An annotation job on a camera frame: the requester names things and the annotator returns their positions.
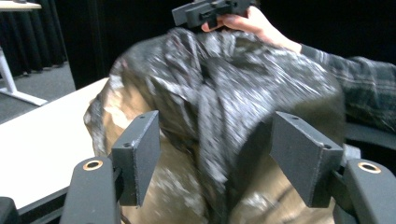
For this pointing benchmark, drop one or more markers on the black curtain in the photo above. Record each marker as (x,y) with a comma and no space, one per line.
(37,40)

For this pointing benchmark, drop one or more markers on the green plastic trash bin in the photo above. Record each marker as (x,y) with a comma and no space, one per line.
(280,214)

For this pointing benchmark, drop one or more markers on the black plastic trash bag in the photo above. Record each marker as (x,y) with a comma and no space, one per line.
(218,93)

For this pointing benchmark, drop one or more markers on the white desk frame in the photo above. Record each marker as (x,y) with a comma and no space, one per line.
(6,71)

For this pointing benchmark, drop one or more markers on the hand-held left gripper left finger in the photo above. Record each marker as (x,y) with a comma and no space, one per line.
(140,155)

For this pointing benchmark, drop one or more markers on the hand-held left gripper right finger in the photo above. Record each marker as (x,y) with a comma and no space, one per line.
(305,155)

